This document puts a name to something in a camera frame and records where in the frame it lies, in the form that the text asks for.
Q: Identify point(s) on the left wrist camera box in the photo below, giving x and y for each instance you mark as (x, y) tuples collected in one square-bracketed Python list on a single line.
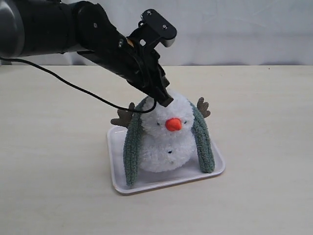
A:
[(165, 30)]

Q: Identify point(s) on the green fuzzy scarf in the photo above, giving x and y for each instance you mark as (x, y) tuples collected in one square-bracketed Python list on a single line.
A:
[(132, 149)]

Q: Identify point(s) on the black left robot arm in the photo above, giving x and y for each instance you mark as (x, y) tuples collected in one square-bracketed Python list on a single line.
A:
[(43, 27)]

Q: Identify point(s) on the white plush snowman toy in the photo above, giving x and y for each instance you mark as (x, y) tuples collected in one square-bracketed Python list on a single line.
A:
[(168, 142)]

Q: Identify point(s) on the white plastic tray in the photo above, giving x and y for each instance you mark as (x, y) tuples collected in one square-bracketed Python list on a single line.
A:
[(147, 181)]

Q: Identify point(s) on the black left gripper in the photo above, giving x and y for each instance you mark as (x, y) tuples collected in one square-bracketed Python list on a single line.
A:
[(139, 66)]

